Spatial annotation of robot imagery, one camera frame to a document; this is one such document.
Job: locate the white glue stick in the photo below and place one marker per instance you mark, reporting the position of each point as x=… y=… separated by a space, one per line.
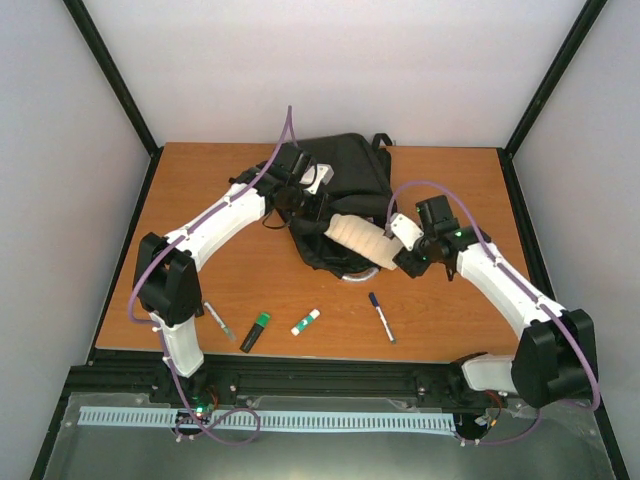
x=305 y=322

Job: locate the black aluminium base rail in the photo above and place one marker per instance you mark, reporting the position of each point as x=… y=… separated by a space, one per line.
x=229 y=380

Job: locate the silver pen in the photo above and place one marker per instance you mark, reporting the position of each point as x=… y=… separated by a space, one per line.
x=219 y=321

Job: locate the beige pencil case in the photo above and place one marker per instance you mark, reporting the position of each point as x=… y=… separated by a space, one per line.
x=365 y=239

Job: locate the blue whiteboard marker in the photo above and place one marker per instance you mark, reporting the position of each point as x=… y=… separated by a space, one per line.
x=387 y=328

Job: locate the light blue cable duct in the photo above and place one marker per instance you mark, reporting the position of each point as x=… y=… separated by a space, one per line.
x=271 y=421

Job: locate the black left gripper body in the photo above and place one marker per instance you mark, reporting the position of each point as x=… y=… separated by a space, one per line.
x=299 y=209

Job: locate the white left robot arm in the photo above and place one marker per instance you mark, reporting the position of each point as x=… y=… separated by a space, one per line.
x=166 y=279

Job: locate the left black frame post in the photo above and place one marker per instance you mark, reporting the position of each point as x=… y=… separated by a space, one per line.
x=93 y=39

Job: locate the black student backpack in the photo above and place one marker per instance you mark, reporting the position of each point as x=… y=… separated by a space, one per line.
x=360 y=186

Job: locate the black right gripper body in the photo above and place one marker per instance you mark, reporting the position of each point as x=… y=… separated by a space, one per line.
x=418 y=267

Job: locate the right black frame post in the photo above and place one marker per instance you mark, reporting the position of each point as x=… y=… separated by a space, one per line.
x=568 y=49

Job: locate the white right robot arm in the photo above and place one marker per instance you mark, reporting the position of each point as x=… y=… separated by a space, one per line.
x=555 y=359

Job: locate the green highlighter marker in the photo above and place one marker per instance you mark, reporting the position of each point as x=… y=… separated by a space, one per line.
x=255 y=332

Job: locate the black frame post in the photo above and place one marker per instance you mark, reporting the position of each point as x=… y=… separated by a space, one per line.
x=93 y=39
x=568 y=49

